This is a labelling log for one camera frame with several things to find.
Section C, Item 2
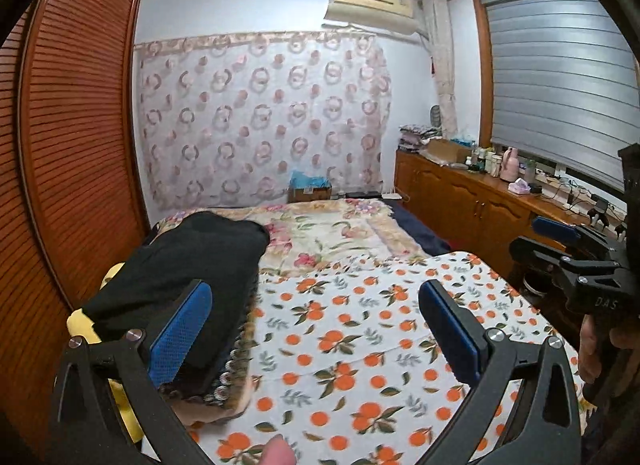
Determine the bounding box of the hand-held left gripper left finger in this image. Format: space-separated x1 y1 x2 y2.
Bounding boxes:
45 279 215 465

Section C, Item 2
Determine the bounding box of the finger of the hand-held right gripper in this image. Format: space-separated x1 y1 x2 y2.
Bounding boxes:
509 237 576 291
532 216 583 248

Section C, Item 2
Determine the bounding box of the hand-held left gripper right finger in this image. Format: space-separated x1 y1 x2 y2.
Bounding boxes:
417 279 586 465

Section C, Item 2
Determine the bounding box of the black t-shirt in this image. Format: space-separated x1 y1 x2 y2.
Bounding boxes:
82 212 271 396

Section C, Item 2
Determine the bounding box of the stack of folded clothes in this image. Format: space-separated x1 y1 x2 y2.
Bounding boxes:
398 124 443 153

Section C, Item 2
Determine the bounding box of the person's right hand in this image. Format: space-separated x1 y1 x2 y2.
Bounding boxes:
577 315 606 382

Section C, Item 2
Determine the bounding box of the person's left hand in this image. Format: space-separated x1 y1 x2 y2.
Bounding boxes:
262 435 296 465

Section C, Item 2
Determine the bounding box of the dark patterned folded cloth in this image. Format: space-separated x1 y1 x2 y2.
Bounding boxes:
160 290 261 406

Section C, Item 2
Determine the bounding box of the pink thermos bottle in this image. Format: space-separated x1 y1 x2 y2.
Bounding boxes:
500 146 518 182

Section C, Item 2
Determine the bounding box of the row of small bottles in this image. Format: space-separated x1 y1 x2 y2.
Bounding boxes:
465 145 503 176

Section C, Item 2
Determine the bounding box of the yellow cloth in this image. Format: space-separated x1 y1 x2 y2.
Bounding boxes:
67 262 146 446

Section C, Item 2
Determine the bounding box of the orange print bed sheet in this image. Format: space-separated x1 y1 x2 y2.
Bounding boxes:
140 250 588 465

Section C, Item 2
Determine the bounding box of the wooden cabinet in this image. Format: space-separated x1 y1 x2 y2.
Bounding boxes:
394 148 626 286

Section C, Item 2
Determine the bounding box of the navy bed sheet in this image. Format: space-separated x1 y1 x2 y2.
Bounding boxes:
385 199 453 258

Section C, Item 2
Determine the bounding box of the open cardboard box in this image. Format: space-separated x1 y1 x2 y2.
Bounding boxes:
424 138 473 166

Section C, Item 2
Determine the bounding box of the grey window blind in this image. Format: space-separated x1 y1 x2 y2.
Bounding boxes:
482 0 640 193

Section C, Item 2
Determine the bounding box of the floral bed quilt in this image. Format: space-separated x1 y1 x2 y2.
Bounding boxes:
150 198 431 291

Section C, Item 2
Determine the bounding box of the small cardboard box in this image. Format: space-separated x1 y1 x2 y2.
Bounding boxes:
287 185 333 203

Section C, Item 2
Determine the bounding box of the floral side curtain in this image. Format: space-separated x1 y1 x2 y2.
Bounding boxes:
420 0 458 138

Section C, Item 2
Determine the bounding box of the circle patterned curtain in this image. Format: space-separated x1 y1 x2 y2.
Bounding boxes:
132 30 393 213

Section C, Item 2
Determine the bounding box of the wall air conditioner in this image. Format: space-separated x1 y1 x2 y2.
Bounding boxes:
322 0 418 36

